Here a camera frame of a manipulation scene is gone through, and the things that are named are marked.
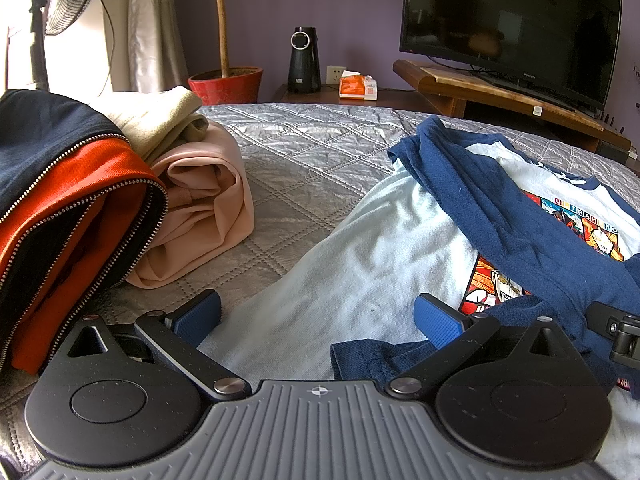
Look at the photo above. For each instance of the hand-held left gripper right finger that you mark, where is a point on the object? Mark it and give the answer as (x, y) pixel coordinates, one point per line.
(440, 322)

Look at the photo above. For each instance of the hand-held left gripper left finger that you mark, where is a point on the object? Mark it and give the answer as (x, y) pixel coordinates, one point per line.
(200, 317)

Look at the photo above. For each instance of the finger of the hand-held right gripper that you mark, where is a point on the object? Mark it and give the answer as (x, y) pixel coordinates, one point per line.
(620, 332)

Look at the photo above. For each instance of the light blue printed navy-sleeved shirt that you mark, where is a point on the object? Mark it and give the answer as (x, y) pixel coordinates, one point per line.
(380, 240)

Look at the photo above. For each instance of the pink folded garment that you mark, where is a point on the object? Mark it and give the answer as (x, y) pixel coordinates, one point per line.
(210, 210)

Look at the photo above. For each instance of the navy orange zip jacket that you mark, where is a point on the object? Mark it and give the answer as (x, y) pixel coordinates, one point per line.
(65, 200)

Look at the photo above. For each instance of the grey quilted bedspread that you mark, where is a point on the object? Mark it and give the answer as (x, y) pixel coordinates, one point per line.
(310, 160)

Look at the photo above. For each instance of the beige folded garment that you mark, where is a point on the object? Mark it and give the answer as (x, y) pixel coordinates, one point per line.
(150, 120)

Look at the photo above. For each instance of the dark wooden low cabinet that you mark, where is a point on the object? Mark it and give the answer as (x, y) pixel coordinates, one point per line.
(400, 96)

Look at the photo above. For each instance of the red plant pot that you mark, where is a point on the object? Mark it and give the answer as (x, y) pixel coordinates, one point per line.
(225, 87)

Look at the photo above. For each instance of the wooden television stand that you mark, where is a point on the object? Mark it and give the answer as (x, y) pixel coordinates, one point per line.
(450, 85)

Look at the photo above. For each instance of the orange tissue pack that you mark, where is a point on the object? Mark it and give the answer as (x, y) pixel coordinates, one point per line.
(356, 85)

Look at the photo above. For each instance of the black cylindrical appliance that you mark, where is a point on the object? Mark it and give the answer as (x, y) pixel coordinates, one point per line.
(304, 62)

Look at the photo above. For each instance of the pale curtain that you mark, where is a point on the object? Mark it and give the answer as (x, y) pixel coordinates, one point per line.
(150, 25)

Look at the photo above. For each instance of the green potted tree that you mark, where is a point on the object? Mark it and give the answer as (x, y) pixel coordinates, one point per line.
(222, 20)

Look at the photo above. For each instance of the black flat television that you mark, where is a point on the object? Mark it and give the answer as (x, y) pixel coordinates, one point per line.
(505, 5)

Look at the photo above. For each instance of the white wall socket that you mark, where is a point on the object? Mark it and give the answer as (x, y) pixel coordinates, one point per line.
(336, 74)

